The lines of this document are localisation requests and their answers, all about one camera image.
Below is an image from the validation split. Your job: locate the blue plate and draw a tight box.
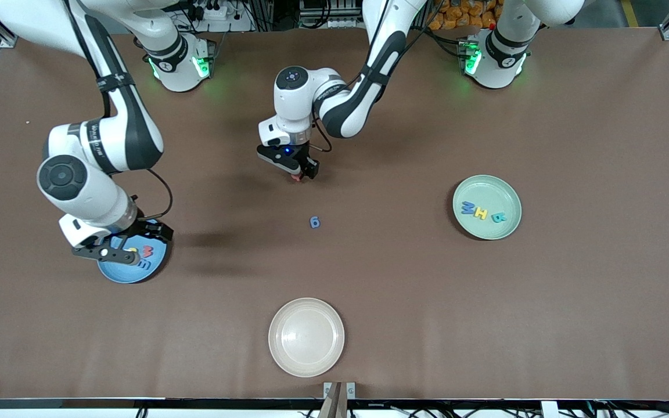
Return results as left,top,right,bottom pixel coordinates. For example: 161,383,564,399
98,219,170,284

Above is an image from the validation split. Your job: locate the beige plate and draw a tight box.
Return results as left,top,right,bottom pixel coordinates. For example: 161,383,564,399
268,298,346,378

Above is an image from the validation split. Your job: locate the green plate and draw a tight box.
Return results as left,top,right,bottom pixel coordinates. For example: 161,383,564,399
452,175,523,240

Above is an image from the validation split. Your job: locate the orange packets pile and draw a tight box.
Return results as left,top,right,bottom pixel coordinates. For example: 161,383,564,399
427,0,498,31

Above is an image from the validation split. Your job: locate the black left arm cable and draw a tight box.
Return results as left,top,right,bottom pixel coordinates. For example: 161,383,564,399
310,113,333,153

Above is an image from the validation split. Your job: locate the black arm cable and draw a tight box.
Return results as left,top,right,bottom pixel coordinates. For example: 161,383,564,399
310,113,333,153
148,168,174,226

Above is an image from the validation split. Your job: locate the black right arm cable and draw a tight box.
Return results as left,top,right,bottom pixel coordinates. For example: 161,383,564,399
148,168,174,226

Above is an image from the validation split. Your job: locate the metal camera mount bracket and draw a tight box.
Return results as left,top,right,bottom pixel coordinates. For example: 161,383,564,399
318,381,356,418

